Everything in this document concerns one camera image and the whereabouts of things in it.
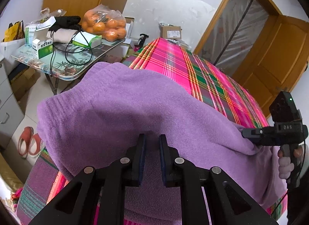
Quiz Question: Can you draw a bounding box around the purple knit sweater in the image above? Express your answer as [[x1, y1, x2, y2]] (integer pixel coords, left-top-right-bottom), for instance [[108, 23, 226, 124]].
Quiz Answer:
[[37, 62, 286, 224]]

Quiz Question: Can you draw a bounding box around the folding side table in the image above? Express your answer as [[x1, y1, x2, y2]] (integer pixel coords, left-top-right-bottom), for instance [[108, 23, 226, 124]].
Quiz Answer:
[[12, 40, 124, 95]]

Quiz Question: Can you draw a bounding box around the right hand white glove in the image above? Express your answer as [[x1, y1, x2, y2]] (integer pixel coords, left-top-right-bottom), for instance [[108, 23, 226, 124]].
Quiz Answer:
[[278, 144, 308, 179]]

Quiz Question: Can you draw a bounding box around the pink plaid bed cover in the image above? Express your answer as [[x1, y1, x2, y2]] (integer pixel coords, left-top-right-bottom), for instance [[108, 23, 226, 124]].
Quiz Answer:
[[17, 39, 287, 224]]

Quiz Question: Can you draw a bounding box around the wooden door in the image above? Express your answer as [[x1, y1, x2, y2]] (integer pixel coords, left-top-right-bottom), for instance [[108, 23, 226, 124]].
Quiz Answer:
[[232, 15, 308, 117]]

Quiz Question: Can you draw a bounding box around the red slipper right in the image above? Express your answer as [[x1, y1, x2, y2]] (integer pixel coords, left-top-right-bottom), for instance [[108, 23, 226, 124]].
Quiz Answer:
[[28, 133, 44, 159]]

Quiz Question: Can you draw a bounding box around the red slipper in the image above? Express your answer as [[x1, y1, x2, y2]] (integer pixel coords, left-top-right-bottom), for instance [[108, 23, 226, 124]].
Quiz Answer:
[[28, 133, 44, 159], [18, 127, 34, 159]]

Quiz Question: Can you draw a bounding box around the red slipper left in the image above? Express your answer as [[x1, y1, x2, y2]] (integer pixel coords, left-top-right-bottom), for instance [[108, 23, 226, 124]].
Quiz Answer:
[[18, 127, 34, 159]]

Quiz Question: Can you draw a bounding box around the plastic covered doorway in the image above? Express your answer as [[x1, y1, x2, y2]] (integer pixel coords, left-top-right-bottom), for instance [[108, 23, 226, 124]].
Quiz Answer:
[[199, 0, 269, 77]]

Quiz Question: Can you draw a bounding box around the grey drawer cabinet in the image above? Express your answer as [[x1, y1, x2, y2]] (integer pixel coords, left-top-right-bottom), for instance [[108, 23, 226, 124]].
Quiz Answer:
[[0, 54, 24, 150]]

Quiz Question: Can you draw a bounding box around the cardboard box with label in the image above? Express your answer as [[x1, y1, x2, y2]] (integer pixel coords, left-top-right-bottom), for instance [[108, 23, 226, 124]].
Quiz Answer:
[[160, 26, 182, 40]]

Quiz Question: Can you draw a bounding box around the green white medicine box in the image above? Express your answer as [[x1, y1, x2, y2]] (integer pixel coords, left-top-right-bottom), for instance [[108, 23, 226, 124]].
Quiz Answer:
[[32, 38, 53, 59]]

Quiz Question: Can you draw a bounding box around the bag of oranges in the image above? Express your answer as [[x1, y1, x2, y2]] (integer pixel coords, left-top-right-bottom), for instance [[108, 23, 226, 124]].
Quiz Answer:
[[81, 5, 127, 42]]

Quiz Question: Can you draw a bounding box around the black folded cloth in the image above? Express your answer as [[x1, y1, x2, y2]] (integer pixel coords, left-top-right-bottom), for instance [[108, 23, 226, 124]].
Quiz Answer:
[[49, 16, 81, 32]]

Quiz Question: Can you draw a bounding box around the yellow shopping bag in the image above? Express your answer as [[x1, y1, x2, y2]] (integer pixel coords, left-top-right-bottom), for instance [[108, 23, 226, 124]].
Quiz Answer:
[[3, 21, 25, 42]]

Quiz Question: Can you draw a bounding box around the black cable on table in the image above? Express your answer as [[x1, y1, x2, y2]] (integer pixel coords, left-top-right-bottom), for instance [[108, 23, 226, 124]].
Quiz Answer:
[[49, 30, 94, 76]]

